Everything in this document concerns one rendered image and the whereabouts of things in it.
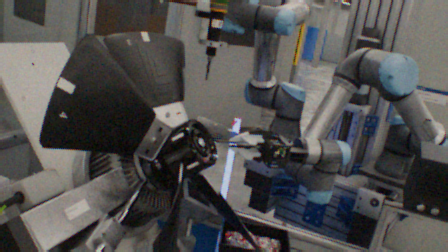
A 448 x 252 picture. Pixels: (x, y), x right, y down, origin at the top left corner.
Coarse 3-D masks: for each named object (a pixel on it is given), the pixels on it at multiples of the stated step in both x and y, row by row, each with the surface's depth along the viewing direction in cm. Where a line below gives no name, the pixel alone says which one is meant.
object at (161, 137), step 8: (160, 120) 89; (152, 128) 89; (168, 128) 92; (152, 136) 89; (160, 136) 91; (168, 136) 93; (144, 144) 89; (152, 144) 90; (160, 144) 92; (136, 152) 88; (144, 152) 90; (152, 152) 91; (152, 160) 92
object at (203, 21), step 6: (198, 0) 94; (198, 6) 95; (204, 6) 95; (198, 12) 95; (204, 12) 95; (204, 18) 96; (204, 24) 96; (198, 30) 98; (204, 30) 97; (198, 36) 98; (204, 36) 97; (198, 42) 99; (204, 42) 97; (210, 42) 96; (216, 42) 96; (222, 42) 98
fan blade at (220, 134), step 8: (200, 120) 128; (208, 120) 130; (208, 128) 121; (216, 128) 124; (224, 128) 127; (216, 136) 112; (224, 136) 115; (232, 136) 119; (240, 144) 115; (248, 144) 120
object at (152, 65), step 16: (128, 32) 107; (112, 48) 103; (128, 48) 104; (144, 48) 106; (160, 48) 108; (176, 48) 111; (128, 64) 102; (144, 64) 104; (160, 64) 105; (176, 64) 107; (144, 80) 102; (160, 80) 103; (176, 80) 104; (144, 96) 100; (160, 96) 101; (176, 96) 101
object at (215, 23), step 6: (210, 12) 97; (216, 12) 96; (222, 12) 96; (210, 18) 97; (216, 18) 96; (222, 18) 97; (210, 24) 97; (216, 24) 97; (222, 24) 98; (210, 30) 98; (216, 30) 97; (210, 36) 98; (216, 36) 98; (210, 48) 99; (216, 48) 99; (210, 54) 99
